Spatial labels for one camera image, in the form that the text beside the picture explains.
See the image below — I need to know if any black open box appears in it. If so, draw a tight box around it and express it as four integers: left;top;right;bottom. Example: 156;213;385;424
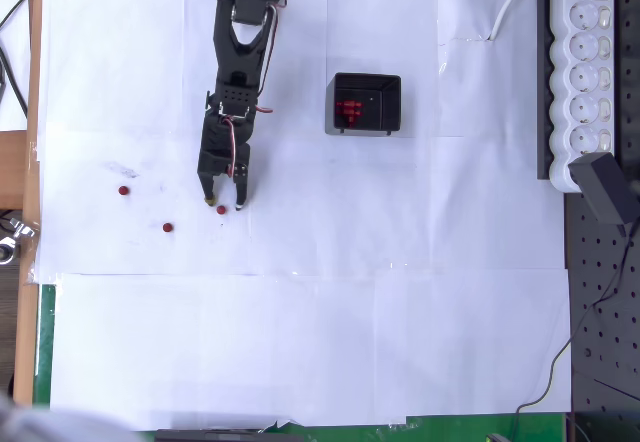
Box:
324;72;403;137

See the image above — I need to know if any white paper table cover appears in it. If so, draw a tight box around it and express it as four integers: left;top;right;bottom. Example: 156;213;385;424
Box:
32;0;574;432

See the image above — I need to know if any silver metal clamp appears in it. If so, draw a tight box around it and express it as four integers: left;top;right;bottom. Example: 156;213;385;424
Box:
0;216;40;264

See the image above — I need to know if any green cutting mat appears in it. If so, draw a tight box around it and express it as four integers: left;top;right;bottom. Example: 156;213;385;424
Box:
33;284;569;442

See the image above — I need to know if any blurred gray object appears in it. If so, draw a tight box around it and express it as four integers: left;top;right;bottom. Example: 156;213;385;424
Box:
0;394;139;442

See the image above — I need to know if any white power strip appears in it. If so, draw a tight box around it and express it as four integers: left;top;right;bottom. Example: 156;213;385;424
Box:
548;0;616;194

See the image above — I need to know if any black power adapter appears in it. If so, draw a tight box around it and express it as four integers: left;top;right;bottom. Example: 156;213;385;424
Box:
568;151;635;237

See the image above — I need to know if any black pegboard panel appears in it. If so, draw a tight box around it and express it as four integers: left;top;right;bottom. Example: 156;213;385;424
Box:
563;0;640;442

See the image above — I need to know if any white power cable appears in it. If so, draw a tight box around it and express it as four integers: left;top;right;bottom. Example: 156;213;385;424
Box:
488;0;541;42

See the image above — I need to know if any thin black adapter cable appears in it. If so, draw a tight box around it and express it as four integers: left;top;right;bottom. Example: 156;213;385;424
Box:
509;221;640;442

